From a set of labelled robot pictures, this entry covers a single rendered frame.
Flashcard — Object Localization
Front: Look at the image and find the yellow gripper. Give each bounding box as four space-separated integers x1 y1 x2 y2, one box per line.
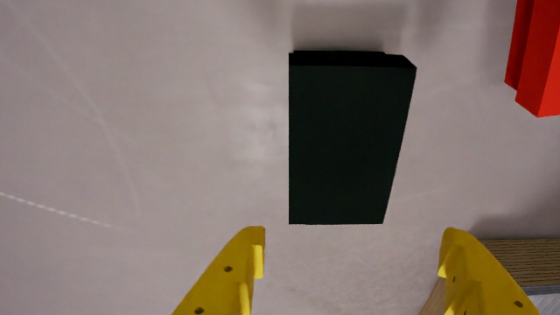
171 226 540 315

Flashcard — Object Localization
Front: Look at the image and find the red flat box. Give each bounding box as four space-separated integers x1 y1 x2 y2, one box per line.
515 0 560 118

